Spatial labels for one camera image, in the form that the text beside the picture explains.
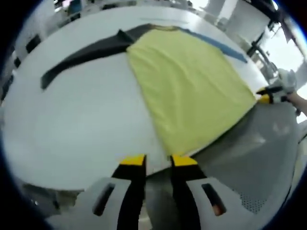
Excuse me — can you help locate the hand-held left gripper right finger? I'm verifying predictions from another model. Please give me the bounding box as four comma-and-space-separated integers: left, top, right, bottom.
169, 154, 262, 230

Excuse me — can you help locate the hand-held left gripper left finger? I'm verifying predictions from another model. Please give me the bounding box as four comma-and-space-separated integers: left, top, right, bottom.
47, 154, 147, 230

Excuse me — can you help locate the yellow blue grey garment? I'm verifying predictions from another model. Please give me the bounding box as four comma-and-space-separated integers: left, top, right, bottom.
40, 23, 258, 156

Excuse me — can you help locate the black metal stand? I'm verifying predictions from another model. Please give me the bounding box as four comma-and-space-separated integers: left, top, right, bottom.
249, 31, 265, 53

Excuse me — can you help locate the grey mesh office chair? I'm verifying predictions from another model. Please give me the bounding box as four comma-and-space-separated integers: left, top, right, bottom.
189, 104, 302, 216

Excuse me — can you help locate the large black monitor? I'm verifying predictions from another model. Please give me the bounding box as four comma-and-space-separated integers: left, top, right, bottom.
25, 34, 41, 54

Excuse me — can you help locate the teal cabinet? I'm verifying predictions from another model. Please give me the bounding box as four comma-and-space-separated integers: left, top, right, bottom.
68, 1, 81, 15

